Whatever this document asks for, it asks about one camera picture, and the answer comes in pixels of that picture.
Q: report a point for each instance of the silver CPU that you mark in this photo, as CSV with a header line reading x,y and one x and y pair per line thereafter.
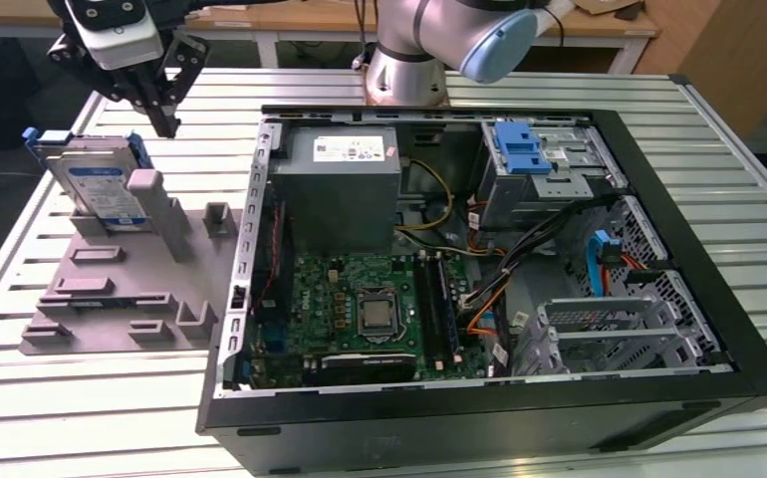
x,y
378,313

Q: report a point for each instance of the hard disk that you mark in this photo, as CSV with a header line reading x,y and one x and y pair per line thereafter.
x,y
100,189

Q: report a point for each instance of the wooden desk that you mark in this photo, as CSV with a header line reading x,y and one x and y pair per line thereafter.
x,y
595,25

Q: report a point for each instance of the metal disk bay cage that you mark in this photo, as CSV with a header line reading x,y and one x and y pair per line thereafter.
x,y
615,336

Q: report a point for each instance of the blue drive latch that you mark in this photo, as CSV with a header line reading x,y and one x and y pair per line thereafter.
x,y
519,149

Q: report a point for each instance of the grey power supply unit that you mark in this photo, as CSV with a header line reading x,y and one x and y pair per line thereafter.
x,y
336,209

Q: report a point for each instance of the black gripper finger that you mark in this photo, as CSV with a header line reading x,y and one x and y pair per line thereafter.
x,y
190,60
111,84

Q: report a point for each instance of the metal optical drive cage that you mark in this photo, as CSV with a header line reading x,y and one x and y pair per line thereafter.
x,y
509,199

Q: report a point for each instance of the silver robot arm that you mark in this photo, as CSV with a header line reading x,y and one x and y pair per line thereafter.
x,y
403,70

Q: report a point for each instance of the green motherboard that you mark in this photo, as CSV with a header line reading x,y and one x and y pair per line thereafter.
x,y
330,279

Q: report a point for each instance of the black PC case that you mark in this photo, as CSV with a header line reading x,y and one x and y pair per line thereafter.
x,y
423,413

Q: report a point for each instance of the brown cardboard piece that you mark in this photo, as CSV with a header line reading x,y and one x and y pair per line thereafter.
x,y
595,6

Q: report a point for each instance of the black graphics card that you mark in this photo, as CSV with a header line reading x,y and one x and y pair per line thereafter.
x,y
363,366

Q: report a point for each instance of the brown wooden cabinet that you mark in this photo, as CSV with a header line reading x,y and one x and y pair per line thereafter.
x,y
742,50

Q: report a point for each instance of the grey parts rack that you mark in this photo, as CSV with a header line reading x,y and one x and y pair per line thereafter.
x,y
143,274

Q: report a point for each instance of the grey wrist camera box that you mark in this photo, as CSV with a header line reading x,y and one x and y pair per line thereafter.
x,y
116,45

